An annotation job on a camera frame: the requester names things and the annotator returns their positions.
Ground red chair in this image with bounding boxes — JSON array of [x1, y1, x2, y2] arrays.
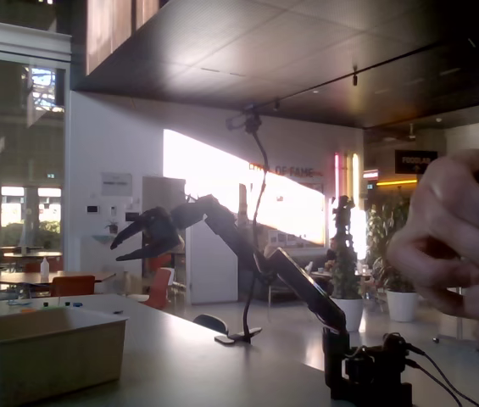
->
[[142, 266, 173, 310]]

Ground vertical neon light tubes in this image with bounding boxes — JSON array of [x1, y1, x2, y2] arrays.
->
[[333, 151, 362, 209]]

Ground white wall poster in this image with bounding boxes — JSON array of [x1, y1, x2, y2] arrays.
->
[[100, 171, 134, 198]]

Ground white open door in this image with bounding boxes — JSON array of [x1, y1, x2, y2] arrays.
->
[[185, 198, 240, 304]]

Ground person's hand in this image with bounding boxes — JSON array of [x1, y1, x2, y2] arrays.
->
[[386, 148, 479, 358]]

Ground wooden café table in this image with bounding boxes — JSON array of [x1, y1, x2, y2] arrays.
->
[[0, 270, 117, 298]]

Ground white plastic bin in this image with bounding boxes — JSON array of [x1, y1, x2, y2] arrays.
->
[[0, 305, 130, 407]]

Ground white cabinet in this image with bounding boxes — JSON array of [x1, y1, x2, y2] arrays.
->
[[77, 233, 144, 294]]

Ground tall climbing plant white pot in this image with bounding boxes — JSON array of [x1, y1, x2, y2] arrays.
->
[[331, 194, 365, 332]]

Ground bushy plant in white pot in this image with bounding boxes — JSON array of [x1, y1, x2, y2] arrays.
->
[[367, 195, 421, 323]]

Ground orange chair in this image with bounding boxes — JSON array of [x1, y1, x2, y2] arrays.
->
[[49, 274, 97, 298]]

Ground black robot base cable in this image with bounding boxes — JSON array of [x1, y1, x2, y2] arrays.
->
[[406, 359, 464, 407], [406, 342, 479, 407]]

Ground black webcam on gooseneck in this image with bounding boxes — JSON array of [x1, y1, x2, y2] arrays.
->
[[226, 110, 264, 133]]

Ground black gooseneck clamp holder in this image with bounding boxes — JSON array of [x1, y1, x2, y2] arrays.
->
[[214, 126, 268, 345]]

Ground black Foodlab sign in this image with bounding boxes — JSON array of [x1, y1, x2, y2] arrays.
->
[[394, 149, 439, 176]]

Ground dark chair back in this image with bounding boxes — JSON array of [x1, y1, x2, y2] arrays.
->
[[192, 313, 229, 335]]

